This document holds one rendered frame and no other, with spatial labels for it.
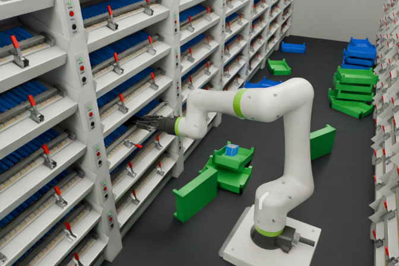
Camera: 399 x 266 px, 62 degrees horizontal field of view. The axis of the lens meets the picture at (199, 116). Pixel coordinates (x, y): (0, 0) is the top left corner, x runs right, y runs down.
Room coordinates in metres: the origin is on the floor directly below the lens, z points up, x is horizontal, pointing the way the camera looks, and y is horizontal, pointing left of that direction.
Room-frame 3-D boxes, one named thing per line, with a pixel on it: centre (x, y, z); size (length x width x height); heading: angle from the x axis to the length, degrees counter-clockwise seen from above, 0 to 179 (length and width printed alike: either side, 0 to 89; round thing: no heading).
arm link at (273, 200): (0.98, -0.30, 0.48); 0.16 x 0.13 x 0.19; 127
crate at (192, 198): (1.45, 0.02, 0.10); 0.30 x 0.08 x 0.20; 138
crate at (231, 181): (1.70, -0.17, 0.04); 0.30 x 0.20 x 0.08; 65
